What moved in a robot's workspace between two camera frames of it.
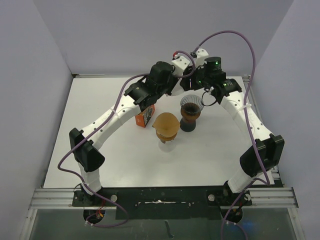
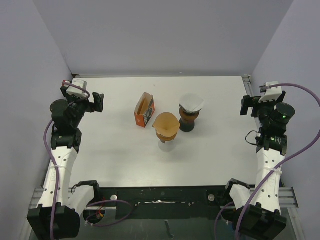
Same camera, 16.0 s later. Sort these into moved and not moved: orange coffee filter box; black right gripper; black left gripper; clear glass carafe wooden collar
Moved: black right gripper; black left gripper
Not moved: clear glass carafe wooden collar; orange coffee filter box
